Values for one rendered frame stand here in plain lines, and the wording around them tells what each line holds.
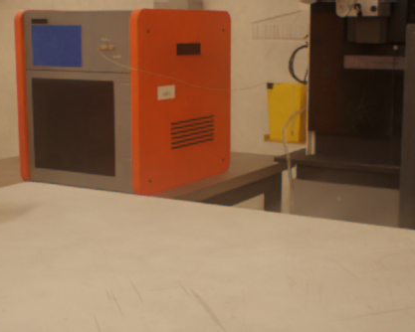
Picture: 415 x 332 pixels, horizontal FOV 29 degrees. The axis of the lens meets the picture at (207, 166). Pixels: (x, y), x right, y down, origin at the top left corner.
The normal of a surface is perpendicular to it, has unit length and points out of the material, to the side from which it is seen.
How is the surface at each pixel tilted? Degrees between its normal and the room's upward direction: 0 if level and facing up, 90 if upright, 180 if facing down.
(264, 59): 90
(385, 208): 90
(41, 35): 90
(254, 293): 0
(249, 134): 90
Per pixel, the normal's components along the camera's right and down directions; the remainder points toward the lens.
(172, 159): 0.86, 0.09
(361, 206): -0.51, 0.15
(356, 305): 0.00, -0.99
